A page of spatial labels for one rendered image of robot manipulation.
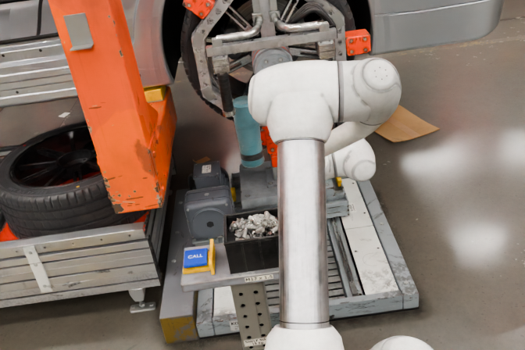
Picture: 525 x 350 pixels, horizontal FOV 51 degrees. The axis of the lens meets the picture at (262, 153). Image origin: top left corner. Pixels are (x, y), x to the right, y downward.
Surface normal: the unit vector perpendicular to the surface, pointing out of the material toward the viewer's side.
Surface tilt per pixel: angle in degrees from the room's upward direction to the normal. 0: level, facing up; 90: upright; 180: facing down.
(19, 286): 90
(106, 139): 90
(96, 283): 90
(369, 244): 0
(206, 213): 90
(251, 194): 0
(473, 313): 0
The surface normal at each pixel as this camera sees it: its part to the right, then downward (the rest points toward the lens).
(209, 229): 0.07, 0.49
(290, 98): -0.15, -0.06
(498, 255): -0.12, -0.86
